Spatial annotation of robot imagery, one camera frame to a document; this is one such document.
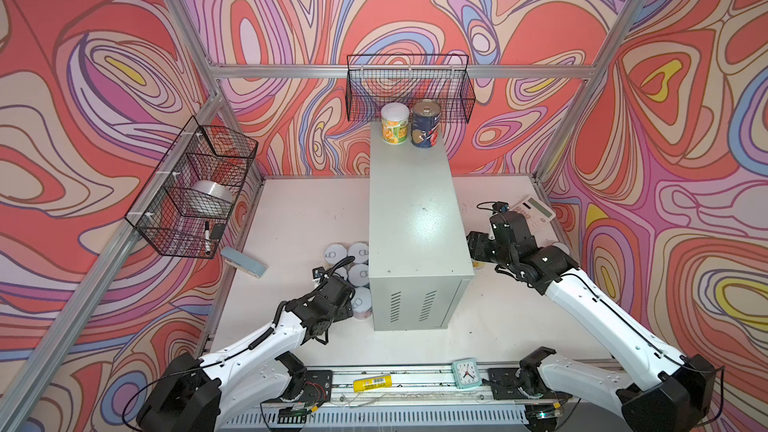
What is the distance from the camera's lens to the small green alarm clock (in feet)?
2.45

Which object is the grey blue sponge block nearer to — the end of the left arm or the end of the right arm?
the end of the left arm

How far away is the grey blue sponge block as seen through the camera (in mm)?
926
